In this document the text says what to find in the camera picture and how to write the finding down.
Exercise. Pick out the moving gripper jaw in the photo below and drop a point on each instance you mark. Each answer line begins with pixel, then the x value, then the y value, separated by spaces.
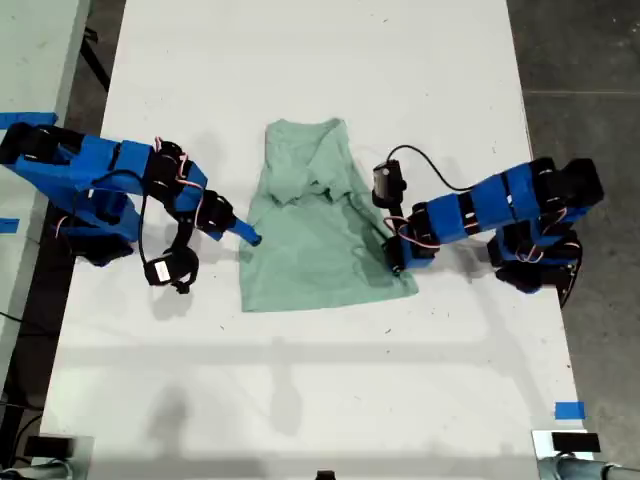
pixel 398 266
pixel 217 231

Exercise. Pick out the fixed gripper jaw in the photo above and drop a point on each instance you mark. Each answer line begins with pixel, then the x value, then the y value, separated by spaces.
pixel 222 212
pixel 391 247

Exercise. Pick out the pale green T-shirt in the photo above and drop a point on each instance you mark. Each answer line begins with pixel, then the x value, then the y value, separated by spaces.
pixel 300 250

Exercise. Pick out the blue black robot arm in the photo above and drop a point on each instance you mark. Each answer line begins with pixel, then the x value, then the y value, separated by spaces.
pixel 100 160
pixel 495 200

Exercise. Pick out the long blue tape strip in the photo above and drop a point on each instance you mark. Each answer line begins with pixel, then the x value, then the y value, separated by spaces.
pixel 27 119

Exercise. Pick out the short blue tape strip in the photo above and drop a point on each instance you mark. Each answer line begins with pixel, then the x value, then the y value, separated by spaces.
pixel 7 226

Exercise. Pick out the pale side table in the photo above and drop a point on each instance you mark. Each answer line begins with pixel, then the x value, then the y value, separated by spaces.
pixel 30 60

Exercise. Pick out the square blue tape piece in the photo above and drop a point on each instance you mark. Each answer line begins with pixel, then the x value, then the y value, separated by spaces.
pixel 570 410

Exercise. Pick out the camera black stalk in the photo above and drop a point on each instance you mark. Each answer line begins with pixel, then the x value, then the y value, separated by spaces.
pixel 398 210

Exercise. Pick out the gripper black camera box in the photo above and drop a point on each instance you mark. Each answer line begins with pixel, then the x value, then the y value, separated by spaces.
pixel 387 180
pixel 162 272

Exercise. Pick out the black table frame bar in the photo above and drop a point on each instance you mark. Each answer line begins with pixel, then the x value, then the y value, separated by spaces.
pixel 97 65

